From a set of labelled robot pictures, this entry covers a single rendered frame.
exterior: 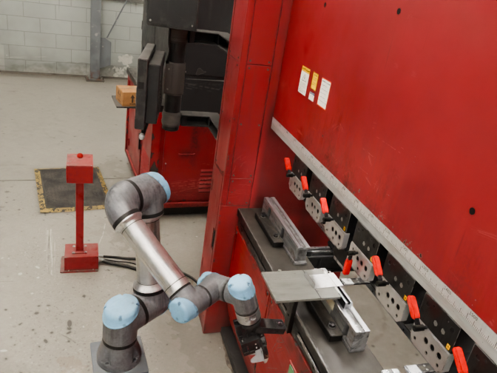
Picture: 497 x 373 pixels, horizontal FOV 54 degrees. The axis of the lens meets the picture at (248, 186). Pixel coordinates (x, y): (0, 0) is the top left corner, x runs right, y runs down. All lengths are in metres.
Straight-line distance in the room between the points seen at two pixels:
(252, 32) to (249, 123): 0.45
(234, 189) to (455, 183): 1.49
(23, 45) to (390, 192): 7.49
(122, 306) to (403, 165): 1.01
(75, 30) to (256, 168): 6.27
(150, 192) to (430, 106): 0.87
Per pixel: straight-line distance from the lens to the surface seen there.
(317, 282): 1.96
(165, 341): 3.07
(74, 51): 8.58
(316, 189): 2.02
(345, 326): 1.91
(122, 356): 1.79
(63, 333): 3.14
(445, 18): 1.46
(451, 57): 1.41
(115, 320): 1.69
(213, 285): 1.51
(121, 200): 1.52
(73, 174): 3.23
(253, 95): 2.45
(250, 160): 2.56
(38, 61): 8.61
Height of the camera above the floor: 2.09
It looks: 24 degrees down
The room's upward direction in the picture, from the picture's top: 9 degrees clockwise
